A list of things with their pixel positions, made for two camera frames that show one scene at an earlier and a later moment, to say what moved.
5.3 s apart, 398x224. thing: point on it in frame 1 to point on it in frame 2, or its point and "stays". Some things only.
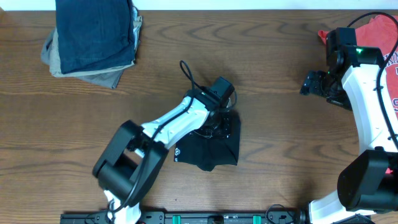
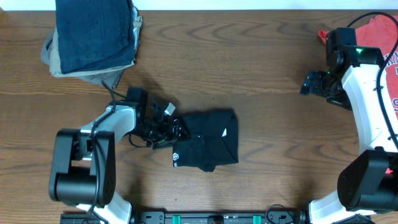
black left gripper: x=225 y=134 to x=168 y=136
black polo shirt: x=207 y=153 stays
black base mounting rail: x=192 y=217 stays
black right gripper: x=312 y=84 stays
